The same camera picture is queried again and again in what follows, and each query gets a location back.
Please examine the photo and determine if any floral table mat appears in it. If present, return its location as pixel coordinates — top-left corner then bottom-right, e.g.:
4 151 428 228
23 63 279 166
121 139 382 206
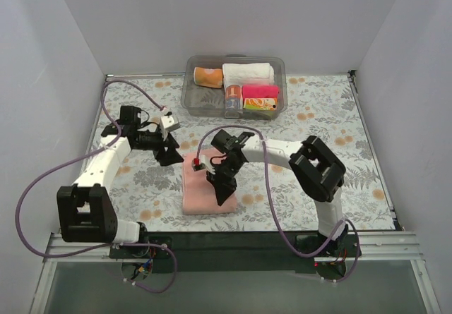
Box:
88 75 395 231

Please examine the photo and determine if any orange print rolled towel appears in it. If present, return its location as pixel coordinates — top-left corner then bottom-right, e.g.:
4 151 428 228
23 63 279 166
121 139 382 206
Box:
243 97 278 111

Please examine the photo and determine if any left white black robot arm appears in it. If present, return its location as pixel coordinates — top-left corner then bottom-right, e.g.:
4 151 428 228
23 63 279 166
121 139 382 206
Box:
56 106 184 258

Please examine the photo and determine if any aluminium frame rail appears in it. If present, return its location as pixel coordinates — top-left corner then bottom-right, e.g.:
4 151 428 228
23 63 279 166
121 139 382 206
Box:
46 231 424 261

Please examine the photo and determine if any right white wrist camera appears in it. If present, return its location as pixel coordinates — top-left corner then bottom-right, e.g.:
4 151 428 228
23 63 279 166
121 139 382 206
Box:
191 155 222 174

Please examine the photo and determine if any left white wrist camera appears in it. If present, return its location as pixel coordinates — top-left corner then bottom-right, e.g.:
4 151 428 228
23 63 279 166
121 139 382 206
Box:
160 107 180 140

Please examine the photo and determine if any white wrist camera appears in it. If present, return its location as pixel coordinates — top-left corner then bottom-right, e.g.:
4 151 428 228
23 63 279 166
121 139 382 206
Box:
160 107 180 140
191 155 222 174

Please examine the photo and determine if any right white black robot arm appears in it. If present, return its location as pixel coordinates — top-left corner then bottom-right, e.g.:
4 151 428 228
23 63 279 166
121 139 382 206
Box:
192 126 351 258

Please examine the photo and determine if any white rolled towel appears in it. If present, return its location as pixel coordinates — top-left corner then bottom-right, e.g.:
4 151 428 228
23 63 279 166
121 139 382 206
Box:
222 63 275 87

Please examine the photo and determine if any hot pink rolled towel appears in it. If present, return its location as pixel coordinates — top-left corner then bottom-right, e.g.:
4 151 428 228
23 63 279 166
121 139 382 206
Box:
242 85 280 99

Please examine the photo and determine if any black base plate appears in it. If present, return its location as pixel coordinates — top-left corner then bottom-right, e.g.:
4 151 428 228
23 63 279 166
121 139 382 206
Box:
109 231 357 274

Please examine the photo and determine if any rabbit print towel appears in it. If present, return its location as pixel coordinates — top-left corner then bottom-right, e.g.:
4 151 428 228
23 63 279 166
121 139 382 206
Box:
225 85 243 110

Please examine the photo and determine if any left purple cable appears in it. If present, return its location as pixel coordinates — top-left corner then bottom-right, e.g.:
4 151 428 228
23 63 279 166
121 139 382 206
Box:
16 80 177 294

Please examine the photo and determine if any clear plastic bin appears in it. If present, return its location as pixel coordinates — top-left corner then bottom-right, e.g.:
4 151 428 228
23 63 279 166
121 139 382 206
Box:
181 55 287 120

